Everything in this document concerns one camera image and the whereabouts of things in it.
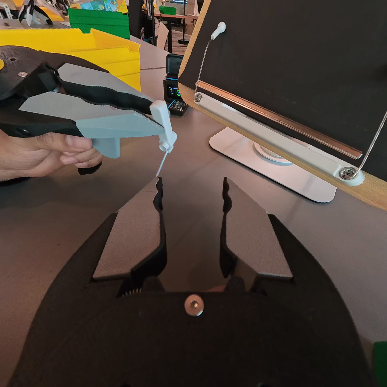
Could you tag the yellow plastic bin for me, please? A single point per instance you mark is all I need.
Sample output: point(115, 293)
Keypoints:
point(105, 48)

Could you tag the person's left hand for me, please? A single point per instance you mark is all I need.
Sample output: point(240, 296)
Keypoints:
point(36, 157)

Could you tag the colourful printed board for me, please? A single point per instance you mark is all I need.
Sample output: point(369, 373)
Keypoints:
point(102, 5)

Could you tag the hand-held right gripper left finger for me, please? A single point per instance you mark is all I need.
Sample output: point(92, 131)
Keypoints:
point(133, 235)

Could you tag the wooden book stand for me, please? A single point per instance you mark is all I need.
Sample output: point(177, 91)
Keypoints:
point(287, 60)

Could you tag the black camera battery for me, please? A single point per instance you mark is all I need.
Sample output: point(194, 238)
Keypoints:
point(179, 108)

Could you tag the background wooden desk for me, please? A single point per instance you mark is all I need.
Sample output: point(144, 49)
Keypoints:
point(175, 16)

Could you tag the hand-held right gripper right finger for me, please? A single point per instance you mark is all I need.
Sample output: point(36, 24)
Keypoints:
point(254, 235)

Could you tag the black and white device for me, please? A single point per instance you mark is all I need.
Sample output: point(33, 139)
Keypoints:
point(30, 12)

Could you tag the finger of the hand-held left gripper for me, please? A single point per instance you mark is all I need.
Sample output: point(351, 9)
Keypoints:
point(90, 78)
point(60, 104)

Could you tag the black battery charging case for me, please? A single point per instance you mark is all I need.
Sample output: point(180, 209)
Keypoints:
point(170, 90)

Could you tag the white interdental brush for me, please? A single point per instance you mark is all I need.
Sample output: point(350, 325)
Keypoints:
point(163, 121)

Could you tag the large green plastic crate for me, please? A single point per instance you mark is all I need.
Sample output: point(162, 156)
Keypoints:
point(99, 24)

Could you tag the green plastic bin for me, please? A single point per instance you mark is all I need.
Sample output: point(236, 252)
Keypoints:
point(381, 362)

